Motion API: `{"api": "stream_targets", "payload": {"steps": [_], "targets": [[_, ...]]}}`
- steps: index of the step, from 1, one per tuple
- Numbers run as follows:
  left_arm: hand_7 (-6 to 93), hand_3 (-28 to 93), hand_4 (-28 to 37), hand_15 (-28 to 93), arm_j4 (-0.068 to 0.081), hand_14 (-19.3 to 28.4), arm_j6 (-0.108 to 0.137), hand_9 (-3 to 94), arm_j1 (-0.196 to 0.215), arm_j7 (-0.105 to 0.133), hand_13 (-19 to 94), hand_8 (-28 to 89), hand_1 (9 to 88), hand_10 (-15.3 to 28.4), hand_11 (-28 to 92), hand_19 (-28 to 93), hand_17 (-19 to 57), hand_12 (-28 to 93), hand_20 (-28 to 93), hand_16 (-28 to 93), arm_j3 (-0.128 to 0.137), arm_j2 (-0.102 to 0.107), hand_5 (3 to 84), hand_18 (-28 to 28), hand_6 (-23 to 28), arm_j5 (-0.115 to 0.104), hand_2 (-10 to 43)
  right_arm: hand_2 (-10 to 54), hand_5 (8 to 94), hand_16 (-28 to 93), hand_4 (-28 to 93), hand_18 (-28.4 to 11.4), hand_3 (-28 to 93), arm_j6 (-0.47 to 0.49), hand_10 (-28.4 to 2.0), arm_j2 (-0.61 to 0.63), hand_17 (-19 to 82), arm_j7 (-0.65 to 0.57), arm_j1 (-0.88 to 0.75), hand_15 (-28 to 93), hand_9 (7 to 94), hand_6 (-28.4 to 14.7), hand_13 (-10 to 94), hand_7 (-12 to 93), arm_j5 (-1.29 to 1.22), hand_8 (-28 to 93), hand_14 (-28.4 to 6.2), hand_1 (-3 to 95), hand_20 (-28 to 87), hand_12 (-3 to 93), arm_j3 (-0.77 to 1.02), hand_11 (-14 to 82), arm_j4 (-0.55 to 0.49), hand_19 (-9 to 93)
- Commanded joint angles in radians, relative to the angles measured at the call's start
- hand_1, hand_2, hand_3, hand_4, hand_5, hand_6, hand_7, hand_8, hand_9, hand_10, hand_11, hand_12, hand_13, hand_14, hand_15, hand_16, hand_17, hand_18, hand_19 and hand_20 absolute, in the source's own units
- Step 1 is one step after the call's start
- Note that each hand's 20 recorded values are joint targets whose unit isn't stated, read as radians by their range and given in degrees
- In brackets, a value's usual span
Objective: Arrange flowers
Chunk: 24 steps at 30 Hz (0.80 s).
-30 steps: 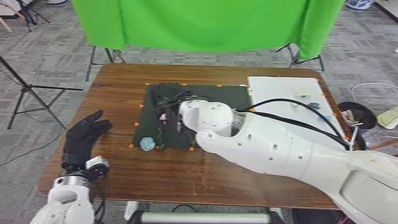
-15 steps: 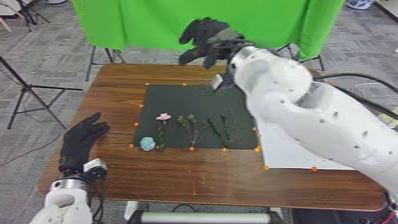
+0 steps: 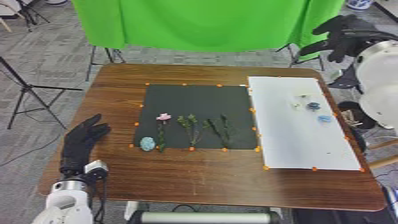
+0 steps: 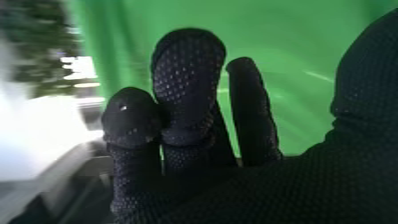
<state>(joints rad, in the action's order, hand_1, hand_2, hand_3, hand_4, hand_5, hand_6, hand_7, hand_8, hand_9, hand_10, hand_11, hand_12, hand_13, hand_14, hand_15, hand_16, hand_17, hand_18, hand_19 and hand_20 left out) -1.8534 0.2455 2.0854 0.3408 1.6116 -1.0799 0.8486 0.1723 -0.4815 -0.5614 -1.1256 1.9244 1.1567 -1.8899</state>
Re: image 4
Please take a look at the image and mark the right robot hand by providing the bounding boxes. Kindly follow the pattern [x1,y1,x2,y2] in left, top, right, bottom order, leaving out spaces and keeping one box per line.
[100,7,398,224]

